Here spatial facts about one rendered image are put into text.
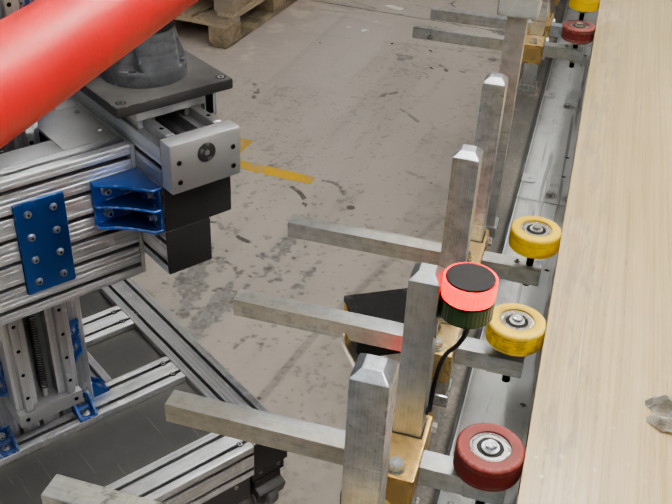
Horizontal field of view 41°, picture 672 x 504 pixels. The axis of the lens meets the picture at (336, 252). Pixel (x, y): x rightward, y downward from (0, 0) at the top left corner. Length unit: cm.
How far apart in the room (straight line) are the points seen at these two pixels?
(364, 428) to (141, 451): 129
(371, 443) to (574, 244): 75
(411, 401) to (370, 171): 244
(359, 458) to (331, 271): 212
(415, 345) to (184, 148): 61
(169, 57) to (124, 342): 95
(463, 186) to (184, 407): 46
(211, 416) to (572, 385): 46
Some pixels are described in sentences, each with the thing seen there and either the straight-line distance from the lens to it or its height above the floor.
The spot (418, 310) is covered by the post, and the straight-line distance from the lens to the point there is 101.
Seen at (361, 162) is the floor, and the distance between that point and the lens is 354.
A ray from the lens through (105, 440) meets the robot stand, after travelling 208.
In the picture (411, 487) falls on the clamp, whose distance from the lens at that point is 109.
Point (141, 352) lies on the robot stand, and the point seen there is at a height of 21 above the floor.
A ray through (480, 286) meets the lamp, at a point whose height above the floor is 111.
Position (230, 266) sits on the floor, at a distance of 292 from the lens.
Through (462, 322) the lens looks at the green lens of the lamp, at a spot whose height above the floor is 107.
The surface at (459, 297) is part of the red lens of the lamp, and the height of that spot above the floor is 110.
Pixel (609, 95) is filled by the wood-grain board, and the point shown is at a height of 90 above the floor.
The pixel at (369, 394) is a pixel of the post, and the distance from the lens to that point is 76.
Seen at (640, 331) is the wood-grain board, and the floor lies 90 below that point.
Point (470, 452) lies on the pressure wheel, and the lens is 107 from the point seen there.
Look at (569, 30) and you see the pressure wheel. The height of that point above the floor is 90.
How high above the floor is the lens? 167
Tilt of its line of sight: 34 degrees down
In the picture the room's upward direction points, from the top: 3 degrees clockwise
